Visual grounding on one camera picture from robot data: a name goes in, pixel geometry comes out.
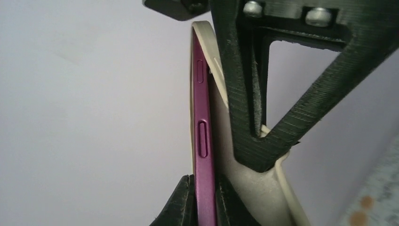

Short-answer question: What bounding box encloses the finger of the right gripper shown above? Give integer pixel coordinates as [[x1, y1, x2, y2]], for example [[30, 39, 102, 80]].
[[210, 0, 399, 172]]

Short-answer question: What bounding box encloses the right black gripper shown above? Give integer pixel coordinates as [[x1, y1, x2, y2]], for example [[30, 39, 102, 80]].
[[143, 0, 210, 21]]

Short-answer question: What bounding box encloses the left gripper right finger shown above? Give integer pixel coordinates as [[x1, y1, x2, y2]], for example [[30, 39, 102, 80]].
[[215, 174, 260, 226]]

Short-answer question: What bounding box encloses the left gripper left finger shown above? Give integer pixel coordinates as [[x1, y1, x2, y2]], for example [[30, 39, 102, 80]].
[[150, 175, 197, 226]]

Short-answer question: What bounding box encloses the phone with pink case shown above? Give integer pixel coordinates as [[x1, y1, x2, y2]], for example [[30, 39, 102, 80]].
[[190, 21, 310, 226]]

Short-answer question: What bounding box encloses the floral patterned table mat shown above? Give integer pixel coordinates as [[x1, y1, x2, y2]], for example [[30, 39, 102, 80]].
[[338, 136, 399, 226]]

